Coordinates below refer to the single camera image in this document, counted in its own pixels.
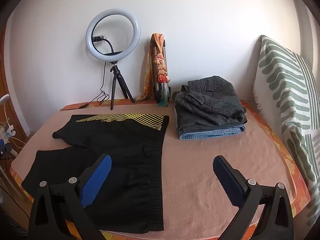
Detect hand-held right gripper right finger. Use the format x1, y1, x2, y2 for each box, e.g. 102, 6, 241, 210
213, 155, 293, 240

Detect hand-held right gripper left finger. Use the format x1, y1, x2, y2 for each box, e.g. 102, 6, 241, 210
28, 154, 112, 240

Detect black pants with yellow stripes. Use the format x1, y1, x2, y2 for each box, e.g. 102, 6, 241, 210
21, 114, 170, 232

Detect folded grey tweed pants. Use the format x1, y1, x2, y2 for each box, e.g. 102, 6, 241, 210
172, 75, 248, 126

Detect pink blanket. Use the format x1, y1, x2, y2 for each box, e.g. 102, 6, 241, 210
10, 102, 298, 240

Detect small black tripod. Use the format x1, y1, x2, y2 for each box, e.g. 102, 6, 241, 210
109, 61, 136, 111

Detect green and white striped cushion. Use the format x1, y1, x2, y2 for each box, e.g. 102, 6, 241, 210
252, 35, 320, 228

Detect white desk lamp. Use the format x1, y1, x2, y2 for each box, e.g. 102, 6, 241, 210
0, 94, 15, 135

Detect orange patterned scarf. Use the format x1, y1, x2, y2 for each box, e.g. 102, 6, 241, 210
136, 32, 173, 103

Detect black ring light cable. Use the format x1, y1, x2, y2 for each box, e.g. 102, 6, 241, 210
60, 62, 111, 111

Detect white ring light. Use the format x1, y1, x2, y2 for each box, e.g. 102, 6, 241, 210
85, 7, 141, 63

